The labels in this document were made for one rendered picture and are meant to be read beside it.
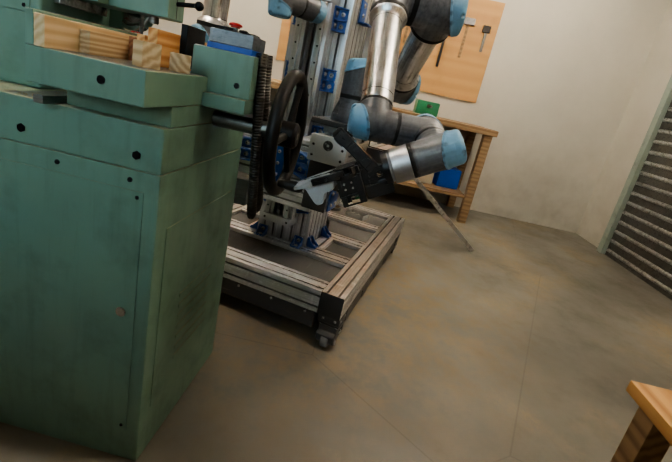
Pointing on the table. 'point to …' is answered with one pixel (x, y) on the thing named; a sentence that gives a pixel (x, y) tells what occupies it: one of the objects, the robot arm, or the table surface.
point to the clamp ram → (190, 39)
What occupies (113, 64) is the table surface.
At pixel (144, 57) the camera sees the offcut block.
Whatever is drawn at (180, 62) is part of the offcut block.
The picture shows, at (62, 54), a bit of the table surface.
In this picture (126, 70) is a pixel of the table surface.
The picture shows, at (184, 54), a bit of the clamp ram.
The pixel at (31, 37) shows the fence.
